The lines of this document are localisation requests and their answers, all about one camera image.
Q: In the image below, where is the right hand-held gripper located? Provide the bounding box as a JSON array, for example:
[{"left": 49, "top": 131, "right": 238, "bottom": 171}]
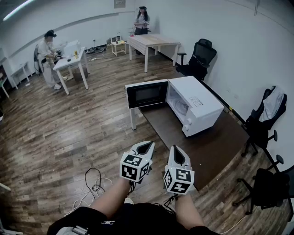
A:
[{"left": 163, "top": 145, "right": 195, "bottom": 195}]

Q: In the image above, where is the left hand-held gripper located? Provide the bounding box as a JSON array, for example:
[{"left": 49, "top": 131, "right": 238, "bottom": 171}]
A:
[{"left": 119, "top": 141, "right": 156, "bottom": 184}]

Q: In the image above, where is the white microwave door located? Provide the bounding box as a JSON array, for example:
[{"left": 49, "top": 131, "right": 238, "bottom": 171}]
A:
[{"left": 125, "top": 79, "right": 170, "bottom": 110}]

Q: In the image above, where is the person's right forearm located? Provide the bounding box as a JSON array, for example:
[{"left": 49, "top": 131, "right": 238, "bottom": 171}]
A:
[{"left": 174, "top": 193, "right": 205, "bottom": 230}]

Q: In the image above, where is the person's left forearm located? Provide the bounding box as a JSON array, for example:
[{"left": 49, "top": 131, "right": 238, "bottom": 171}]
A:
[{"left": 89, "top": 178, "right": 134, "bottom": 218}]

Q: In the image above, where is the white microwave body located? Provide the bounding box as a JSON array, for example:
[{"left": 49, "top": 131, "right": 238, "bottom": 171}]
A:
[{"left": 166, "top": 75, "right": 225, "bottom": 138}]

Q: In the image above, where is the dark brown table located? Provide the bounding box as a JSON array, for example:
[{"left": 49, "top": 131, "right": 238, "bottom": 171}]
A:
[{"left": 130, "top": 78, "right": 250, "bottom": 191}]

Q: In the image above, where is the person's black shirt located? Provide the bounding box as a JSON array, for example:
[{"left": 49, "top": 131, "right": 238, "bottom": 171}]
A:
[{"left": 47, "top": 201, "right": 221, "bottom": 235}]

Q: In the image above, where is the black office chair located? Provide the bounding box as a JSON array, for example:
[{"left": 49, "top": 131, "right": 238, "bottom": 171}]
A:
[
  {"left": 232, "top": 155, "right": 294, "bottom": 216},
  {"left": 241, "top": 86, "right": 288, "bottom": 159},
  {"left": 175, "top": 38, "right": 218, "bottom": 81}
]

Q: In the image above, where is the grey waist bag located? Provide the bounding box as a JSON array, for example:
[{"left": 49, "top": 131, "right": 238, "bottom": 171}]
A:
[{"left": 56, "top": 226, "right": 90, "bottom": 235}]

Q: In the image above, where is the small white stool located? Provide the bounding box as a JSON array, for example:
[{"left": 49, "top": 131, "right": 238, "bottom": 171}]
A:
[{"left": 111, "top": 36, "right": 127, "bottom": 57}]

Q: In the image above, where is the white garment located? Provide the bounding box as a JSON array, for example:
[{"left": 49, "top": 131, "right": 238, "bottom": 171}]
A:
[{"left": 259, "top": 86, "right": 285, "bottom": 123}]

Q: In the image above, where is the light wooden table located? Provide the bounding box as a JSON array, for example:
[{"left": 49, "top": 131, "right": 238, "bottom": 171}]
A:
[{"left": 127, "top": 34, "right": 181, "bottom": 73}]

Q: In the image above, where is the white box appliance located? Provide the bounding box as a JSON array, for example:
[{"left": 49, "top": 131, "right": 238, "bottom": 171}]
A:
[{"left": 63, "top": 39, "right": 81, "bottom": 57}]

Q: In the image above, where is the narrow white side table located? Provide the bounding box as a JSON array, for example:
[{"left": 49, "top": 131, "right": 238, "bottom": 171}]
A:
[{"left": 10, "top": 62, "right": 32, "bottom": 90}]

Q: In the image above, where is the ceiling light strip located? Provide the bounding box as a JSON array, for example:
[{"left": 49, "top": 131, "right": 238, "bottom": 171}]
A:
[{"left": 2, "top": 0, "right": 35, "bottom": 22}]

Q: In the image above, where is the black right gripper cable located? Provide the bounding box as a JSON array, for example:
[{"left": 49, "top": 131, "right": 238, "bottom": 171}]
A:
[{"left": 163, "top": 194, "right": 179, "bottom": 207}]

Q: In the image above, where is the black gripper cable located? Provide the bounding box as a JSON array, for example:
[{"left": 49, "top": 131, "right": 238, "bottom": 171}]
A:
[
  {"left": 163, "top": 194, "right": 179, "bottom": 207},
  {"left": 125, "top": 181, "right": 136, "bottom": 198}
]

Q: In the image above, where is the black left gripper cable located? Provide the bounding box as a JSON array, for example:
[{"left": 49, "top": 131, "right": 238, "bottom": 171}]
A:
[{"left": 125, "top": 181, "right": 136, "bottom": 198}]

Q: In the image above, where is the black floor cable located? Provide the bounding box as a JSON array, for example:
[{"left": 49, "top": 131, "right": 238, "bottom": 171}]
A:
[{"left": 84, "top": 167, "right": 106, "bottom": 200}]

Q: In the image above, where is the long white floor cable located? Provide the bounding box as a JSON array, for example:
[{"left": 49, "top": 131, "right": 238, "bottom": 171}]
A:
[{"left": 219, "top": 214, "right": 250, "bottom": 235}]

